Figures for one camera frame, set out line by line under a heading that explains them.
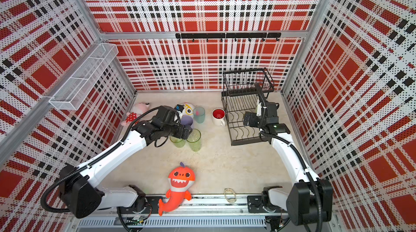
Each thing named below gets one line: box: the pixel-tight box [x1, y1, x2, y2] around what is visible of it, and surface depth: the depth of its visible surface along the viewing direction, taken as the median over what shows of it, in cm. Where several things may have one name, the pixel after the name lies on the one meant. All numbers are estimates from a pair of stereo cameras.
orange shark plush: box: [158, 162, 196, 217], surface depth 75 cm
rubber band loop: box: [224, 187, 237, 204], surface depth 79 cm
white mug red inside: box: [211, 107, 226, 127], surface depth 100 cm
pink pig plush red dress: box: [120, 101, 151, 127], surface depth 103 cm
